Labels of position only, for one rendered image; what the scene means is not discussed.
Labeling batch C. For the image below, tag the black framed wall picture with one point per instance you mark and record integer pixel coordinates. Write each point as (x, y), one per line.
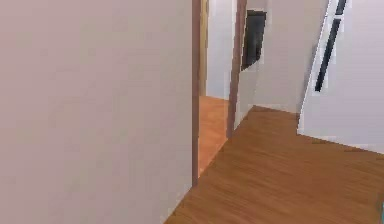
(254, 38)

